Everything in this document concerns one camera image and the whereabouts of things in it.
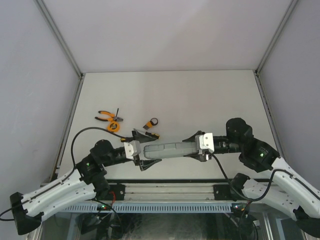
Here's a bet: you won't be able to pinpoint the grey plastic tool case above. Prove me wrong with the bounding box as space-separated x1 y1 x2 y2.
143 142 199 160

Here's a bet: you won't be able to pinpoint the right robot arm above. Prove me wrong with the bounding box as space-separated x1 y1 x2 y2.
185 117 320 238

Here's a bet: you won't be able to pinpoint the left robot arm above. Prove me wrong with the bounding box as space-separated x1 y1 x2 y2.
10 130 159 236

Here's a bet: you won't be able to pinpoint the upper black yellow screwdriver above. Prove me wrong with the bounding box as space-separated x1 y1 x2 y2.
134 129 160 140

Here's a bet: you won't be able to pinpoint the hex key set orange holder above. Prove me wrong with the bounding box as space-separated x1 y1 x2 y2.
143 117 159 130

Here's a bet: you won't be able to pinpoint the orange tape measure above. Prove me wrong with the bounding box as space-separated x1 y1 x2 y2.
106 121 120 133

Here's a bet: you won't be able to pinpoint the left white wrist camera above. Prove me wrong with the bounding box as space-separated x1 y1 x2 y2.
123 140 141 160

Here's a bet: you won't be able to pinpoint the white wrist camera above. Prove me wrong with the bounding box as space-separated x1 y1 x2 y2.
123 140 141 160
195 133 215 153

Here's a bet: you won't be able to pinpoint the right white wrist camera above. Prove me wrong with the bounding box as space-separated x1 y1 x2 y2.
195 133 215 153

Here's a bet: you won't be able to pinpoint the orange handled pliers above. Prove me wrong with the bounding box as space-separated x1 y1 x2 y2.
95 110 124 122

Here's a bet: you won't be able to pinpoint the aluminium front rail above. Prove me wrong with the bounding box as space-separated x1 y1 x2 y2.
39 181 241 202

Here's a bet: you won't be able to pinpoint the slotted grey cable duct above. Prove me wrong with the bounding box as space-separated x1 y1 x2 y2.
62 202 233 214

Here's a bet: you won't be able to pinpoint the left camera black cable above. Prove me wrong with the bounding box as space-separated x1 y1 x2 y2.
0 126 126 222

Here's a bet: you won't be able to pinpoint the left aluminium frame post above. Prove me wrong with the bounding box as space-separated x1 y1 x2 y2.
34 0 83 79

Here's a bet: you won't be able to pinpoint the aluminium frame post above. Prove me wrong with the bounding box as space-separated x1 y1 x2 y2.
34 0 83 79
254 0 300 75

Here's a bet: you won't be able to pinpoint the right aluminium frame post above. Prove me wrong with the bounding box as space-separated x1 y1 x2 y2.
254 0 300 75

